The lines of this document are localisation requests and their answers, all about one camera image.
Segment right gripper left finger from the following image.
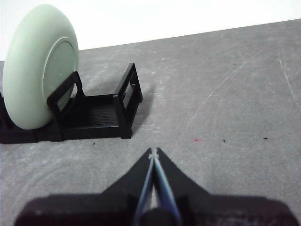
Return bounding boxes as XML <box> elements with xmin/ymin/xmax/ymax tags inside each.
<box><xmin>14</xmin><ymin>147</ymin><xmax>155</xmax><ymax>226</ymax></box>

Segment black plastic plate rack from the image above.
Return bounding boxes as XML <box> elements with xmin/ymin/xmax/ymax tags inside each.
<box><xmin>0</xmin><ymin>62</ymin><xmax>143</xmax><ymax>144</ymax></box>

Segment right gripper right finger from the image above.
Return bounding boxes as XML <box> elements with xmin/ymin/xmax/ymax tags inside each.
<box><xmin>153</xmin><ymin>147</ymin><xmax>298</xmax><ymax>226</ymax></box>

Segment green round plate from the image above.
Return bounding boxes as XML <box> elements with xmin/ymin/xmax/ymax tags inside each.
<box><xmin>1</xmin><ymin>4</ymin><xmax>79</xmax><ymax>130</ymax></box>

